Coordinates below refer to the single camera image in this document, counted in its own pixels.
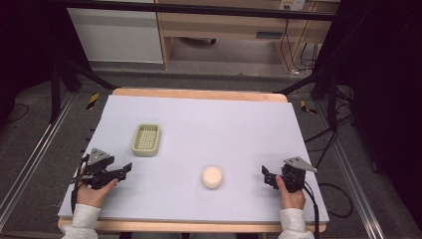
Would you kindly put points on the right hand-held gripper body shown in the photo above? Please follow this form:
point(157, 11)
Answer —
point(293, 177)

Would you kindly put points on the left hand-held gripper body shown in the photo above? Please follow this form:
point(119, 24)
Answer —
point(96, 172)

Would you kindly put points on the person's right hand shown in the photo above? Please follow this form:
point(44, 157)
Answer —
point(292, 199)

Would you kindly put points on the person's left hand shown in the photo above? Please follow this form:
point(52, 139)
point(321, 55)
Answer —
point(91, 196)

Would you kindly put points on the green slotted soap dish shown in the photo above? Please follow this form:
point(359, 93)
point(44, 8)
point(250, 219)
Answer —
point(146, 140)

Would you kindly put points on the round pale soap bar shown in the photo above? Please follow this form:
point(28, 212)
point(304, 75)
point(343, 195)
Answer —
point(212, 177)

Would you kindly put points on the pale lavender foam mat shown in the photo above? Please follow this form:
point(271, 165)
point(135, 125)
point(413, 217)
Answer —
point(212, 132)

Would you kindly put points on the yellow black floor tape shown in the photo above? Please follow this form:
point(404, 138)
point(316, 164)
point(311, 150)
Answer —
point(307, 107)
point(93, 101)

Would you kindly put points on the black metal stand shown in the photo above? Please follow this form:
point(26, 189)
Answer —
point(328, 96)
point(59, 89)

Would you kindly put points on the dark curtain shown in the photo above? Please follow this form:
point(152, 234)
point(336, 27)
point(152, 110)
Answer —
point(384, 99)
point(23, 49)

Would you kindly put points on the white cabinet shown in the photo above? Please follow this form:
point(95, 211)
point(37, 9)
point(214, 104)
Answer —
point(116, 36)

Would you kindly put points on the wooden desk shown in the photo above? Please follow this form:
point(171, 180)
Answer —
point(232, 30)

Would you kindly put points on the white power strip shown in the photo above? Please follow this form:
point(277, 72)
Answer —
point(292, 4)

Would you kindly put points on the metal floor rail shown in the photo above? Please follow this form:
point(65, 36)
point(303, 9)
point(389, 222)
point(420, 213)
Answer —
point(355, 186)
point(36, 156)

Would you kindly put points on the black horizontal frame bar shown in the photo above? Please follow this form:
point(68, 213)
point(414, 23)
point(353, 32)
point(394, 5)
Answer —
point(199, 9)

